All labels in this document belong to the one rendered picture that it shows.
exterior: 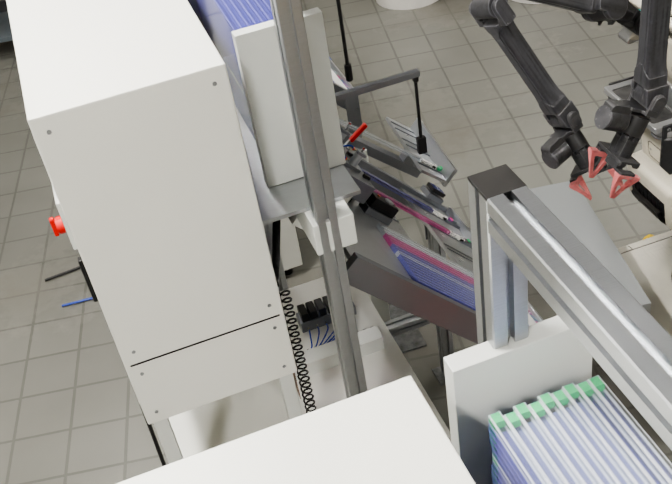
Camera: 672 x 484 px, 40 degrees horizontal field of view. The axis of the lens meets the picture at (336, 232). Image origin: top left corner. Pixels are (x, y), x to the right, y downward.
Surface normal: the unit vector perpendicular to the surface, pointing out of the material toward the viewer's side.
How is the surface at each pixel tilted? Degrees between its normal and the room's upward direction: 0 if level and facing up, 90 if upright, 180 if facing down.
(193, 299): 90
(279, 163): 90
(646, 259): 0
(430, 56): 0
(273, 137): 90
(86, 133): 90
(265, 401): 0
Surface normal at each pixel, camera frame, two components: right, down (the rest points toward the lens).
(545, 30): -0.14, -0.78
